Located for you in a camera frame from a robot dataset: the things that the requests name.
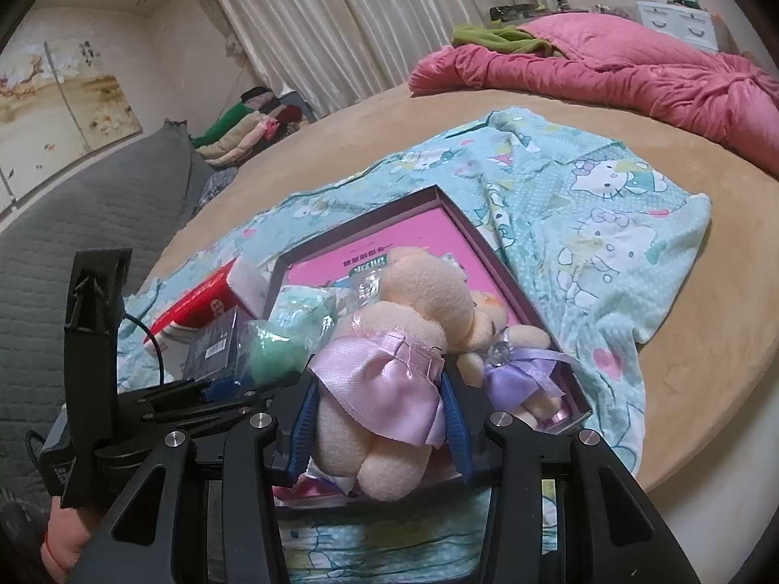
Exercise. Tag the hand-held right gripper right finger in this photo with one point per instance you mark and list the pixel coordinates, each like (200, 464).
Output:
(456, 432)

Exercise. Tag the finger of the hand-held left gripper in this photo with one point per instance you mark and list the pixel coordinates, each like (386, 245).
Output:
(231, 417)
(220, 388)

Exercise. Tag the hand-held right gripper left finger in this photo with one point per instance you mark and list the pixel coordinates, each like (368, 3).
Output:
(298, 438)

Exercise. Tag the green sponge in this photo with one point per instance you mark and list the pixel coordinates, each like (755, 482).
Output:
(274, 350)

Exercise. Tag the small teddy bear purple dress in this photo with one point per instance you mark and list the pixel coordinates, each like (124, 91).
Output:
(523, 377)

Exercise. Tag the large teddy bear lilac dress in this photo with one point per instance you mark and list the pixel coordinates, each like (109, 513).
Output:
(420, 298)

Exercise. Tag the pink box with purple rim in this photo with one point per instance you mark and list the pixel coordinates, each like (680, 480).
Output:
(426, 225)

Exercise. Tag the person's left forearm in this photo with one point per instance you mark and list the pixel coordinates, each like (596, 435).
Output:
(67, 547)

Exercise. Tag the dark blue box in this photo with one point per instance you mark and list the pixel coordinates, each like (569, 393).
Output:
(216, 340)

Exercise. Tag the red tissue box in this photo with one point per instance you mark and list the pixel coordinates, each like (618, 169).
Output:
(201, 304)

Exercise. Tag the pale green packet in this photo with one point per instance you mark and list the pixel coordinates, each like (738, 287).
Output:
(304, 310)

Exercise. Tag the grey quilted sofa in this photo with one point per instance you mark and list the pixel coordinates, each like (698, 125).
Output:
(73, 243)

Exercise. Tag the dark floral cloth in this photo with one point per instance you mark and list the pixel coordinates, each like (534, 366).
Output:
(213, 188)

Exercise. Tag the cartoon cat printed blanket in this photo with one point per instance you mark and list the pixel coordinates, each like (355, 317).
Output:
(608, 243)

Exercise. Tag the stack of folded clothes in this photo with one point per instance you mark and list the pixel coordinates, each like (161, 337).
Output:
(243, 128)

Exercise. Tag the tan round bed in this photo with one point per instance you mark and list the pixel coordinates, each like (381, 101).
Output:
(700, 316)

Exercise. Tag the white curtain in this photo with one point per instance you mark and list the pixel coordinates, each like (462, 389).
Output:
(341, 24)

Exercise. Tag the green cloth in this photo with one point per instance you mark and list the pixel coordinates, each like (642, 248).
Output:
(499, 39)

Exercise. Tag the pink quilt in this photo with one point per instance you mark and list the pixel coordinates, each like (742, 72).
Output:
(639, 73)

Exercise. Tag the dark patterned box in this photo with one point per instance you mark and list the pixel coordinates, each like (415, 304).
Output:
(511, 12)

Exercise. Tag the white drawer cabinet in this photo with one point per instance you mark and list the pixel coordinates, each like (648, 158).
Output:
(675, 21)

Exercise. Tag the blossom wall painting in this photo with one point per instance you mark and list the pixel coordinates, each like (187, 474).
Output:
(61, 109)

